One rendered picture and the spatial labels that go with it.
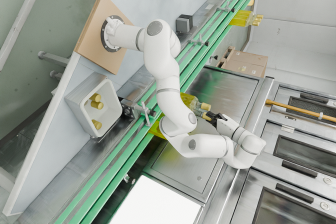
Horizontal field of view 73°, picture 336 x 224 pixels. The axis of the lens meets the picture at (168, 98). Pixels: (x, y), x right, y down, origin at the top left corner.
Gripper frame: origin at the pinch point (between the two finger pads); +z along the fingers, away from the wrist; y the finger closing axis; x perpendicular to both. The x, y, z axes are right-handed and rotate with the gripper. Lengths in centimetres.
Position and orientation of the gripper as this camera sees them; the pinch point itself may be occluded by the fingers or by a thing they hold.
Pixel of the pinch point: (210, 117)
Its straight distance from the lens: 118.1
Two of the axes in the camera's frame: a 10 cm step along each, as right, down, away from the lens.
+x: -7.1, 5.5, -4.4
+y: -1.2, -7.1, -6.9
